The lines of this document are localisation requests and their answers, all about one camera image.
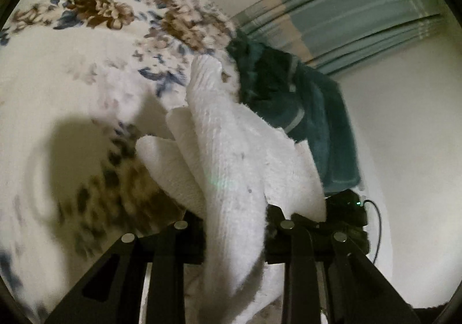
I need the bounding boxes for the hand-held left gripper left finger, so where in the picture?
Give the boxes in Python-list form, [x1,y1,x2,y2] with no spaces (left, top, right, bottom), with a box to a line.
[45,210,208,324]

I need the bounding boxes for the floral bed sheet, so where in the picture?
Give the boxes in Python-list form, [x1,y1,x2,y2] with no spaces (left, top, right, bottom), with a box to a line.
[0,0,239,324]

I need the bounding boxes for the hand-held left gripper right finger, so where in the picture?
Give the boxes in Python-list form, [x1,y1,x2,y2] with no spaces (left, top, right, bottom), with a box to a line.
[265,204,421,324]

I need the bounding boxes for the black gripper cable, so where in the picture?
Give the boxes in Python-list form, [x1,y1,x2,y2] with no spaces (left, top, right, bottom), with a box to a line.
[362,199,383,264]

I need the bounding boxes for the dark green blanket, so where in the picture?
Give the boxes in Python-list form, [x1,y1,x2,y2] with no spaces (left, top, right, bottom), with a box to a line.
[227,30,307,131]

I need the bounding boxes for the dark teal towel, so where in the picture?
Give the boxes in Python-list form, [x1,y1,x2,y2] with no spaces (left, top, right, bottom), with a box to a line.
[285,57,362,195]

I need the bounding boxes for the grey-green striped curtain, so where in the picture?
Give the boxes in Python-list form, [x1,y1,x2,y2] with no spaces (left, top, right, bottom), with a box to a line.
[231,0,448,76]

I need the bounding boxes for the white terry towel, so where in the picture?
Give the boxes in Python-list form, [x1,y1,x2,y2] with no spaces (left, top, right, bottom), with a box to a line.
[135,55,327,324]

